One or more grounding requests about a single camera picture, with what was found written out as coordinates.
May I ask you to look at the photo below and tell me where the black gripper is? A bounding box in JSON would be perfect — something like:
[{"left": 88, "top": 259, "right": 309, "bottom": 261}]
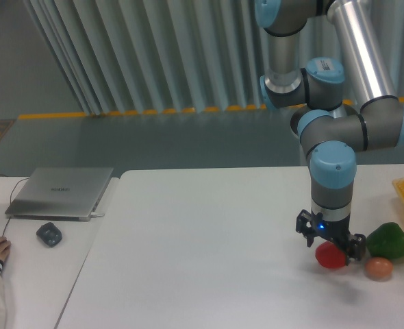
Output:
[{"left": 295, "top": 209, "right": 366, "bottom": 266}]

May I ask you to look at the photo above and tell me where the red bell pepper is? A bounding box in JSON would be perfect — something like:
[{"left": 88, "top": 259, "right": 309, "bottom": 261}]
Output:
[{"left": 315, "top": 241, "right": 346, "bottom": 269}]

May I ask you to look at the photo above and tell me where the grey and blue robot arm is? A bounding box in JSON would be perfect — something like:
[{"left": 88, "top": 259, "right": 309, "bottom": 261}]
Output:
[{"left": 255, "top": 1, "right": 404, "bottom": 261}]

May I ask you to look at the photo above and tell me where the green bell pepper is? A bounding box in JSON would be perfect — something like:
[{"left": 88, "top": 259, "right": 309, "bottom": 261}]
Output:
[{"left": 366, "top": 222, "right": 404, "bottom": 260}]

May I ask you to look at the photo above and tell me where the brown egg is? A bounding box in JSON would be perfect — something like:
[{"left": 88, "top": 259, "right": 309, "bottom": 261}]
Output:
[{"left": 365, "top": 257, "right": 394, "bottom": 279}]

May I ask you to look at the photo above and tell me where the silver closed laptop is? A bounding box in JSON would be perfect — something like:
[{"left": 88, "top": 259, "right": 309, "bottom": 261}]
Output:
[{"left": 5, "top": 167, "right": 113, "bottom": 221}]

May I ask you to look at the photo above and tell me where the grey laptop cable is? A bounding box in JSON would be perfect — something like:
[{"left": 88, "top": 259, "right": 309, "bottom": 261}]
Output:
[{"left": 0, "top": 173, "right": 30, "bottom": 241}]

